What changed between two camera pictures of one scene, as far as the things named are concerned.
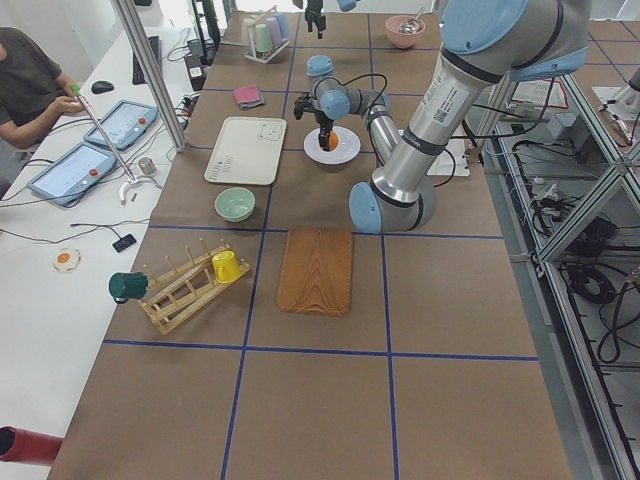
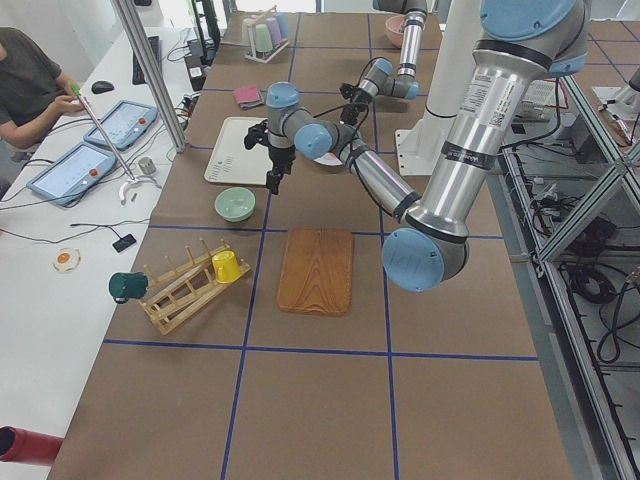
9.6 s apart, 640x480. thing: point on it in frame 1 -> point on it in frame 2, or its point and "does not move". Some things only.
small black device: [123, 243] does not move
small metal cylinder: [147, 166] does not move
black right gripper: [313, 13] -> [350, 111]
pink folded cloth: [248, 97] does not move
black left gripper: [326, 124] -> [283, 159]
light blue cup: [283, 22] does not move
